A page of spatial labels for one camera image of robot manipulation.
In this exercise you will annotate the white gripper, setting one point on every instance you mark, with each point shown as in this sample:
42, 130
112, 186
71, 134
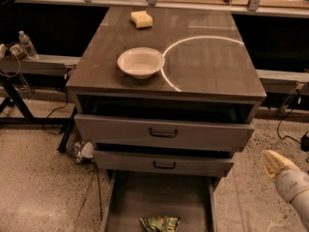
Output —
289, 182

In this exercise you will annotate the green jalapeno chip bag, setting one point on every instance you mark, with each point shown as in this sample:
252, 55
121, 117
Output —
161, 224

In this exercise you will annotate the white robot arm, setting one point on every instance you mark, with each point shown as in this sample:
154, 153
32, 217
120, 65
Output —
301, 209

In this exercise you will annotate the grey middle drawer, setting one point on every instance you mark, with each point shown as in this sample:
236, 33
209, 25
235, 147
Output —
162, 164

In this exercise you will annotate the grey top drawer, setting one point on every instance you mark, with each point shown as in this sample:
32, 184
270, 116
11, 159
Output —
164, 134

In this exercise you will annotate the grey drawer cabinet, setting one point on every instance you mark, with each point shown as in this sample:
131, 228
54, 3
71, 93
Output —
205, 59

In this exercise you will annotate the grey open bottom drawer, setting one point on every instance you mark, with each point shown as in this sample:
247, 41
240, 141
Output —
136, 195

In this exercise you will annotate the white paper bowl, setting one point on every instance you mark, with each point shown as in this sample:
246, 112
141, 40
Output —
141, 62

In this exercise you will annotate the yellow sponge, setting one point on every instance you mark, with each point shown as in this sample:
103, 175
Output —
141, 19

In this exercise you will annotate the black framed side table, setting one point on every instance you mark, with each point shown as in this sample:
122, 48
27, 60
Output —
50, 71

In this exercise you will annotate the clear plastic water bottle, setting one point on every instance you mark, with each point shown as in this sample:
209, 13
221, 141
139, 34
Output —
27, 45

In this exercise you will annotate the black power adapter with cable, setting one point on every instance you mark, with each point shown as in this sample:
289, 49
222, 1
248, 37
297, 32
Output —
303, 141

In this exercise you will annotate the wire mesh waste basket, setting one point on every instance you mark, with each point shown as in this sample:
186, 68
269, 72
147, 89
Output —
79, 149

